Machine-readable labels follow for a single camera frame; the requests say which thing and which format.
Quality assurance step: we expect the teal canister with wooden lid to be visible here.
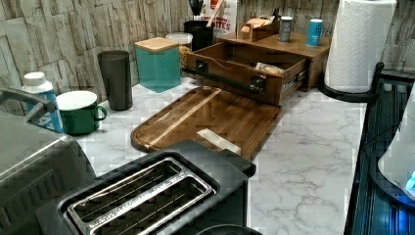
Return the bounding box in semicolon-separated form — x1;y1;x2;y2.
135;37;181;93

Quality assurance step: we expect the wooden drawer with black handle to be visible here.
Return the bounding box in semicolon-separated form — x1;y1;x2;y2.
186;41;308;106

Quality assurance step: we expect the black paper towel holder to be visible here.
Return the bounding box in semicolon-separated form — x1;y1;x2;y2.
318;62;385;103

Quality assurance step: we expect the snack bag in drawer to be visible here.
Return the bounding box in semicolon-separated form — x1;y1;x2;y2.
255;63;285;75

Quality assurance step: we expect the paper towel roll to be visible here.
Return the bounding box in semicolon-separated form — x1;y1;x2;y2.
324;0;397;93

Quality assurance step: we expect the black toaster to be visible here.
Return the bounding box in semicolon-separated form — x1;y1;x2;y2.
36;140;256;235

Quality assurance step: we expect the wooden cutting board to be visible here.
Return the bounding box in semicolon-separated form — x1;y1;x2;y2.
130;87;281;161

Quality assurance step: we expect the blue bottle with white cap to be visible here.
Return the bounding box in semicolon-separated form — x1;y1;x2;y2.
22;71;65;134

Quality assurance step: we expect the grey spice shaker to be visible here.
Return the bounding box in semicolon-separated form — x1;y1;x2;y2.
279;16;293;43

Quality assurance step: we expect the wooden spoon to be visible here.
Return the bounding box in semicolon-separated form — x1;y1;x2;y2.
207;0;224;27

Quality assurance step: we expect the cereal box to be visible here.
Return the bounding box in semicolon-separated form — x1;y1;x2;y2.
194;0;239;38

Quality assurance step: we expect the blue spice shaker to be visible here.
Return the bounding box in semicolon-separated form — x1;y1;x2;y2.
306;19;323;46

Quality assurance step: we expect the black utensil holder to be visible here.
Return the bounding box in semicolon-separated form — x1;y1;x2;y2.
184;21;213;51

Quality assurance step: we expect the wooden drawer cabinet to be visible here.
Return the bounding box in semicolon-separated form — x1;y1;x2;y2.
216;32;331;91

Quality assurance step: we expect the clear jar with pasta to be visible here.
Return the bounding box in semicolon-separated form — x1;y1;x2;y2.
165;32;193;69

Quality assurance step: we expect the dark grey tumbler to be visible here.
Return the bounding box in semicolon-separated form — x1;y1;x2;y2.
98;50;133;111

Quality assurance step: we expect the pale butter stick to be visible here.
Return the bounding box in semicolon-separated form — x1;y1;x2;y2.
196;128;241;155

